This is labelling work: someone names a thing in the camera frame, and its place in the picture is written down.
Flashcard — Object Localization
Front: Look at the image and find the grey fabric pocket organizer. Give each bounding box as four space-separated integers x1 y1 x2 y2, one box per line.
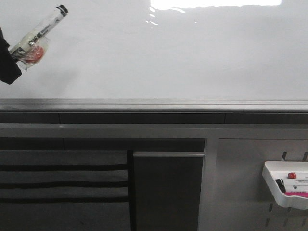
0 150 136 231

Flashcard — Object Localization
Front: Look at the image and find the grey aluminium whiteboard tray rail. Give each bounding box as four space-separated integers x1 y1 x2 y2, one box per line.
0 98 308 113

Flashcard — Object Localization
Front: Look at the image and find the black capped marker lower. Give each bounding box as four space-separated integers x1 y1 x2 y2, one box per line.
278 185 308 193

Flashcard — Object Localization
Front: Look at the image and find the white plastic marker tray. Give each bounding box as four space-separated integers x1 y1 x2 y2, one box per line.
262 161 308 210

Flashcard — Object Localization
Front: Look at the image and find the black capped marker upper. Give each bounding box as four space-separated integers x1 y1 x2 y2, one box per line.
275 179 308 186

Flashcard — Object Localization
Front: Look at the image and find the red capped marker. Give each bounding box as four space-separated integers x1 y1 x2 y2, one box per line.
287 172 308 180

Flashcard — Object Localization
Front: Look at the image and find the grey pegboard panel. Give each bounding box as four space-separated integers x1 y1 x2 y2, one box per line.
213 139 308 231

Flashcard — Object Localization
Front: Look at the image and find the white whiteboard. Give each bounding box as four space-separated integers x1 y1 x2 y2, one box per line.
0 0 308 100

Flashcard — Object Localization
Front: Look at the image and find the pink whiteboard eraser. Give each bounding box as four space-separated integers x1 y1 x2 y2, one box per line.
284 192 308 197

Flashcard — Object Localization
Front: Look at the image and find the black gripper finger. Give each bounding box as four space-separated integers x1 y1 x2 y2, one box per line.
0 29 22 85

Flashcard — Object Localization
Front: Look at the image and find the black capped marker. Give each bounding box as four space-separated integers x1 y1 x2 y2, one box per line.
278 185 308 193
275 179 308 186

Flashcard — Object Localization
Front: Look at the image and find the black whiteboard marker with magnet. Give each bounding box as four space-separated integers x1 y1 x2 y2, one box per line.
9 4 68 70

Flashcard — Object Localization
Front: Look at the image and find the dark grey cabinet panel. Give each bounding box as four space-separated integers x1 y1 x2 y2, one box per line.
134 155 204 231

